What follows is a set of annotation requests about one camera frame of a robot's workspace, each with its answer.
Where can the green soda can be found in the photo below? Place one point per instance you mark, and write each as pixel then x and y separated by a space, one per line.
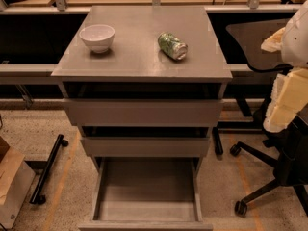
pixel 172 46

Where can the white ceramic bowl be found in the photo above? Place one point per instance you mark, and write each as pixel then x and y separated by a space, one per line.
pixel 98 37

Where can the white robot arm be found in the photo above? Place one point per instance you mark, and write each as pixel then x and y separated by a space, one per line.
pixel 295 39

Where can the grey middle drawer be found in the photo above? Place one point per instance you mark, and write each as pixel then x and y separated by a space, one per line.
pixel 145 147

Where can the wooden box on floor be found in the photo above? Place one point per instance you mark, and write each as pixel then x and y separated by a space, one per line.
pixel 16 178

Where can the grey open bottom drawer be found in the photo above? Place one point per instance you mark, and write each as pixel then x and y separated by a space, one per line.
pixel 146 194

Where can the black table leg foot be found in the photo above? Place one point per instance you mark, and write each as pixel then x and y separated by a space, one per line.
pixel 44 167

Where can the grey drawer cabinet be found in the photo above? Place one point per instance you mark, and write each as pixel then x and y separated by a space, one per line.
pixel 135 68

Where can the grey top drawer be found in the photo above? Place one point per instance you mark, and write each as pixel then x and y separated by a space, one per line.
pixel 143 113

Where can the black desk foot bar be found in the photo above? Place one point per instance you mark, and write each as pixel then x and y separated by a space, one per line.
pixel 217 141

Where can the black office chair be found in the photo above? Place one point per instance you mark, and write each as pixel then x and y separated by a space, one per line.
pixel 289 169

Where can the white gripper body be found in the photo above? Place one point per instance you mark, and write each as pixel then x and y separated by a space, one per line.
pixel 296 41

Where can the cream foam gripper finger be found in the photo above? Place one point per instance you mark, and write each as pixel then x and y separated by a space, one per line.
pixel 274 42

